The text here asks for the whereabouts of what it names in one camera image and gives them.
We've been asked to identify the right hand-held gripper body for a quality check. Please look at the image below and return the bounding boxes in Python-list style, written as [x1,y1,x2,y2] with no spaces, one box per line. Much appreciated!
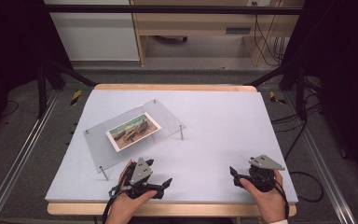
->
[248,154,286,192]

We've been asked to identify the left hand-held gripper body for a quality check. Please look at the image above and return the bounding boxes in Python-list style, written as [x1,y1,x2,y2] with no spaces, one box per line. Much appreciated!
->
[124,157,166,200]

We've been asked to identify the white-bordered colour photo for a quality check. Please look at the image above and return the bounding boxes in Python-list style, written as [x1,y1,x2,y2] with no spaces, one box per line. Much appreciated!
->
[105,111,162,153]

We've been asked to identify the clear acrylic photo frame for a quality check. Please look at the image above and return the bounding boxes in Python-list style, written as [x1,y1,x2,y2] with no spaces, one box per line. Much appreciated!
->
[83,98,186,182]

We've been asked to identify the person's right hand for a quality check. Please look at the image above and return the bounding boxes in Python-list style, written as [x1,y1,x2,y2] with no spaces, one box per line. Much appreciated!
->
[239,170,286,220]

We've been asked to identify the person's left hand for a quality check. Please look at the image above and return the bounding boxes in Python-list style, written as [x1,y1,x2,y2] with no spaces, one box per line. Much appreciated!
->
[115,161,158,216]

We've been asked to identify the wooden table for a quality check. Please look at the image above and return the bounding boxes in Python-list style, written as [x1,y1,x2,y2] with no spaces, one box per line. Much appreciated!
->
[47,82,298,218]

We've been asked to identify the yellow and black tape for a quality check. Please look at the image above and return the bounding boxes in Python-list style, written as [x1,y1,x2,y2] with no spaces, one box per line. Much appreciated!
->
[69,89,84,107]
[268,91,287,105]

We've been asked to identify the black metal stand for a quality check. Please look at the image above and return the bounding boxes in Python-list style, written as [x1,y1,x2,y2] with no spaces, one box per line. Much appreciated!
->
[247,61,310,121]
[36,58,98,119]

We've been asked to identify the black object under desk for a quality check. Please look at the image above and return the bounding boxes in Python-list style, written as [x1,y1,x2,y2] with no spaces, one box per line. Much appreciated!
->
[153,35,189,44]

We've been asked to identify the white cabinet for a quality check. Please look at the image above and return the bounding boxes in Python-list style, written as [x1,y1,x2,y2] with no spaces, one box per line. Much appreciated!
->
[43,0,141,62]

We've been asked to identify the black curtain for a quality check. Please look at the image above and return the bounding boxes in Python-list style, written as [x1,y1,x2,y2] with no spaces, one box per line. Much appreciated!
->
[0,0,73,150]
[279,0,358,189]

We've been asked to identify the light wooden desk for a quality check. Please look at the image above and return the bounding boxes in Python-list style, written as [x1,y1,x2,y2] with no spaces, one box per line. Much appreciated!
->
[130,0,306,67]

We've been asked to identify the black horizontal metal bar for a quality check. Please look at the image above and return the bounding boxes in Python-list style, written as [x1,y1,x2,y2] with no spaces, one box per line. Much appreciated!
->
[43,4,306,16]

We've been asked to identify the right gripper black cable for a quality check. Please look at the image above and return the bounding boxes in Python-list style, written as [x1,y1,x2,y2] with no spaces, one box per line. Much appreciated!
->
[260,174,291,219]

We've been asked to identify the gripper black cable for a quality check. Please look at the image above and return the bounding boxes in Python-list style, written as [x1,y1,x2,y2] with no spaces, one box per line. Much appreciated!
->
[102,183,129,224]
[260,174,291,219]

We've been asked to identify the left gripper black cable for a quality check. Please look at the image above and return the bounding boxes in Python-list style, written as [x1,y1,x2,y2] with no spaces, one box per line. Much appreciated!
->
[102,183,129,224]

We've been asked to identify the black looped floor cable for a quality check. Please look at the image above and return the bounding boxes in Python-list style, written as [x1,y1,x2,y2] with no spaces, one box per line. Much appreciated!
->
[288,170,325,203]

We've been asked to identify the aluminium floor rail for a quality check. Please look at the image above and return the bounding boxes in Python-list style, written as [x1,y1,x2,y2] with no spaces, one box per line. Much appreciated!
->
[283,91,358,224]
[0,89,61,224]

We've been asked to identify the black floor cables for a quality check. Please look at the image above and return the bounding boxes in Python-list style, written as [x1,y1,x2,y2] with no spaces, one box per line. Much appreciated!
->
[270,92,323,162]

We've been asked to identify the black hanging desk cables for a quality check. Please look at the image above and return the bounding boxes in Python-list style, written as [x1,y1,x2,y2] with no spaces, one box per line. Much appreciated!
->
[252,1,287,67]

